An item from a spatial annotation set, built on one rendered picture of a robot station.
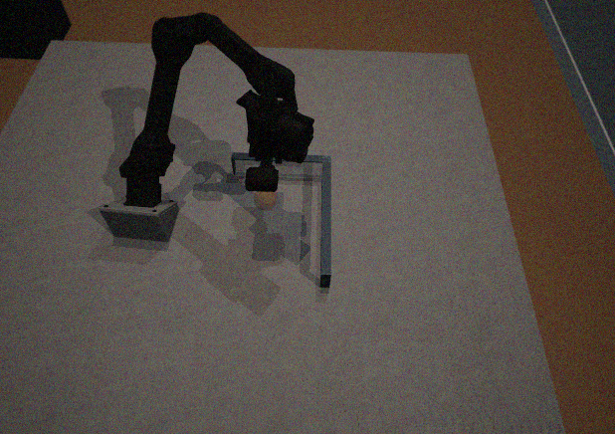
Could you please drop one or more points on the low clear glass walls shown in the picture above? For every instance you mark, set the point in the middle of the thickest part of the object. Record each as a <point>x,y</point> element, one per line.
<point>286,168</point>

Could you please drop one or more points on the translucent orange ball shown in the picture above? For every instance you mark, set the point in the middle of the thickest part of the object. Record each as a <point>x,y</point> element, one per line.
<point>265,200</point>

